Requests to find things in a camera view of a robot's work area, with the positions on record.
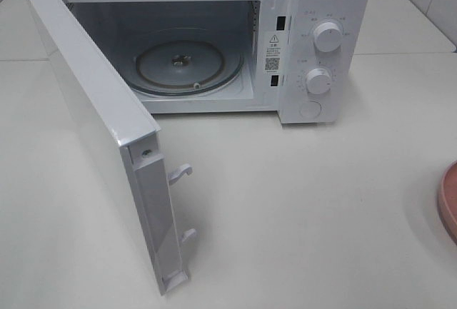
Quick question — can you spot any round white door button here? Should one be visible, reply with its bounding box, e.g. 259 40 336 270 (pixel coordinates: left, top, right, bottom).
299 101 322 119

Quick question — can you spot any white microwave door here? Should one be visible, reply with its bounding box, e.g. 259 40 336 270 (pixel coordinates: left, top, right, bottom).
27 0 196 294

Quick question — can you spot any white timer knob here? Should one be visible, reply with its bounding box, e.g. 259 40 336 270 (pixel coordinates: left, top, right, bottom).
305 68 331 95

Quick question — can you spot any pink round plate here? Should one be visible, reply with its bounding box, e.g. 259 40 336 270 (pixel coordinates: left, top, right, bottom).
437 162 456 243

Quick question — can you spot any glass microwave turntable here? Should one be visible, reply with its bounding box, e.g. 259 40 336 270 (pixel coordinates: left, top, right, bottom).
130 40 243 97

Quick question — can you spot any white microwave oven body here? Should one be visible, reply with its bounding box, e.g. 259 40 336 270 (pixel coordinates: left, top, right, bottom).
62 0 368 124

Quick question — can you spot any upper white power knob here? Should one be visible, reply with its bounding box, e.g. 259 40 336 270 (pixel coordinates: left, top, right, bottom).
312 19 343 53

